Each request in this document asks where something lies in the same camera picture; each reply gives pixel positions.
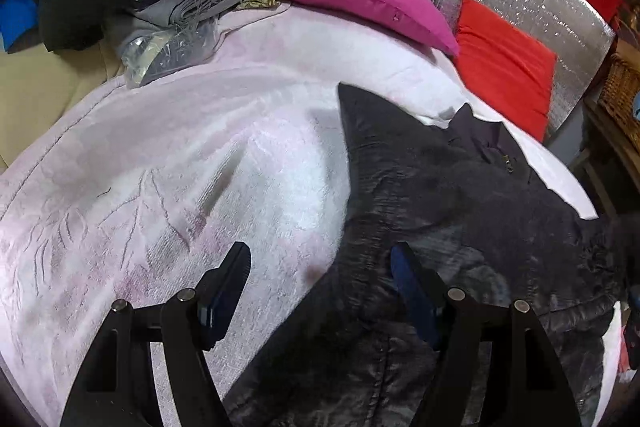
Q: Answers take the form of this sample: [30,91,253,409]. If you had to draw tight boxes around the orange-red cushion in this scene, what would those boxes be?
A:
[452,0,558,140]

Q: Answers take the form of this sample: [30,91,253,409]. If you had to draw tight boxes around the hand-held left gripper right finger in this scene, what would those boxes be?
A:
[390,242,583,427]

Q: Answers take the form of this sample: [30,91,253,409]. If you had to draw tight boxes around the clear plastic bag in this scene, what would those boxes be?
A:
[117,17,221,88]

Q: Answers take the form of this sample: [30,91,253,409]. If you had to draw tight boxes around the wicker basket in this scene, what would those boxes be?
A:
[597,52,640,142]

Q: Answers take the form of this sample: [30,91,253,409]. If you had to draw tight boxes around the dark wooden shelf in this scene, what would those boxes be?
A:
[570,97,640,220]

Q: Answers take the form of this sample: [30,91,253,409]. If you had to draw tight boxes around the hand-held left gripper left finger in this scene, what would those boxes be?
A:
[60,242,252,427]

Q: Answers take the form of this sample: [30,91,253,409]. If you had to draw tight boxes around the beige sheet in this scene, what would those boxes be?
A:
[0,34,126,172]

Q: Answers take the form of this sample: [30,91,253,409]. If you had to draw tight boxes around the black quilted jacket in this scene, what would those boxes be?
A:
[222,82,631,427]

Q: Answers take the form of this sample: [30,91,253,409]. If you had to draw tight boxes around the blue cloth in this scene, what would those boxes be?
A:
[0,0,40,52]

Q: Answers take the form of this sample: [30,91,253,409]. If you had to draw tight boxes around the pale pink blanket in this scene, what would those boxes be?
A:
[0,2,623,427]

